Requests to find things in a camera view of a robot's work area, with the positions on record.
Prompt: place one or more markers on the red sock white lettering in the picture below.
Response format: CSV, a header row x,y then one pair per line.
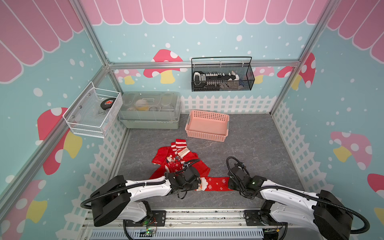
x,y
171,160

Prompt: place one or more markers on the white black remote in basket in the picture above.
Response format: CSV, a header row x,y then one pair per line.
x,y
215,81

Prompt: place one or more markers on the black wire mesh wall basket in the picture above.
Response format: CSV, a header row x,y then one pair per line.
x,y
240,65

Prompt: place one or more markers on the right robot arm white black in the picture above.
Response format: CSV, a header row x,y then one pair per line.
x,y
321,212

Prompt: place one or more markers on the black red tape measure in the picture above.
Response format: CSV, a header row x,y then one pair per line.
x,y
108,103

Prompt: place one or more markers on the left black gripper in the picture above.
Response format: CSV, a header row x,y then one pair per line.
x,y
194,187

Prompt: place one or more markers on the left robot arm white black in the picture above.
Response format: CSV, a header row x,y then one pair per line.
x,y
121,199

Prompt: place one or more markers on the red white striped sock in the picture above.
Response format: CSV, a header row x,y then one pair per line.
x,y
179,148

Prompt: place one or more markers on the red Santa sock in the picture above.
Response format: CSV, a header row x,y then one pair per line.
x,y
211,184

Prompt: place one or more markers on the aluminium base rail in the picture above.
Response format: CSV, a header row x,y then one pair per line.
x,y
188,224

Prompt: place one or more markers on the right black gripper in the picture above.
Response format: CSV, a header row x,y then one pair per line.
x,y
230,184

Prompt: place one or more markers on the clear lidded storage box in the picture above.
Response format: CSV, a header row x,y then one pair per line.
x,y
151,110

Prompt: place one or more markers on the white wire wall basket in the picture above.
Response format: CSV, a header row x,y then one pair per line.
x,y
85,117

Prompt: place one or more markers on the pink plastic basket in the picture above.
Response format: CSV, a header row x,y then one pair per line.
x,y
208,125

